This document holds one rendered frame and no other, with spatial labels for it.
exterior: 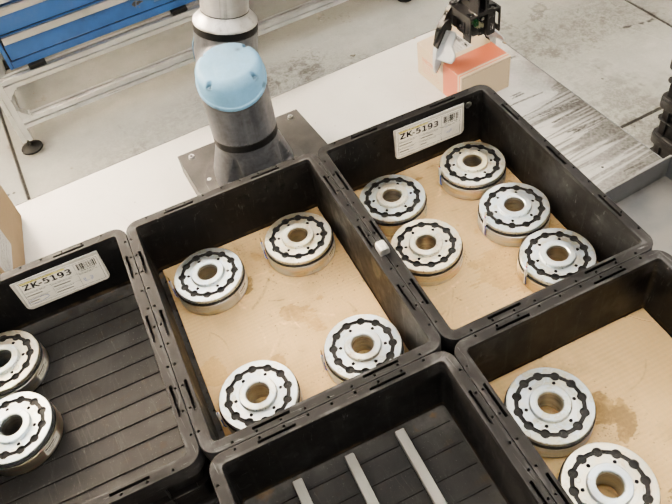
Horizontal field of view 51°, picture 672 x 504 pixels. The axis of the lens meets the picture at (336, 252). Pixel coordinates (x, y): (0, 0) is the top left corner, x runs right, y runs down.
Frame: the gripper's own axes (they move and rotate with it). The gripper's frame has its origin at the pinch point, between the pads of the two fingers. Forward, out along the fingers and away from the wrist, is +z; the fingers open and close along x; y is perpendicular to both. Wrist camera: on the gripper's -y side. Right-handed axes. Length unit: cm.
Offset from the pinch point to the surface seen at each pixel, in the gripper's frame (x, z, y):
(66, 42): -67, 41, -143
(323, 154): -45, -18, 28
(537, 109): 5.8, 5.2, 17.4
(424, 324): -49, -18, 62
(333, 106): -26.6, 5.3, -9.1
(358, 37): 39, 75, -127
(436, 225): -36, -11, 44
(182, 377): -77, -18, 53
